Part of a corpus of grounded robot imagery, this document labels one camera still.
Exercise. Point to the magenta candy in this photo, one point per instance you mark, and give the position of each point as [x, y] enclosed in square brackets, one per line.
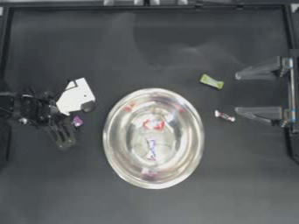
[78, 121]

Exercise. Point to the black white red candy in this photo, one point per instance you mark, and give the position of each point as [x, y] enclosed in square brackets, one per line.
[225, 115]

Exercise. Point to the green candy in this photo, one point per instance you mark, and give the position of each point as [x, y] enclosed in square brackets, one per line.
[211, 81]

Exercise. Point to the purple candy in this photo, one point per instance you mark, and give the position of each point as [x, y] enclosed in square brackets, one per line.
[152, 149]

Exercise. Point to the steel bowl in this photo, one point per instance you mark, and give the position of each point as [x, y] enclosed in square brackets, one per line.
[154, 175]

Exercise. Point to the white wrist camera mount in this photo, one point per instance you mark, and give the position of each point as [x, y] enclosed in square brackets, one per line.
[76, 94]

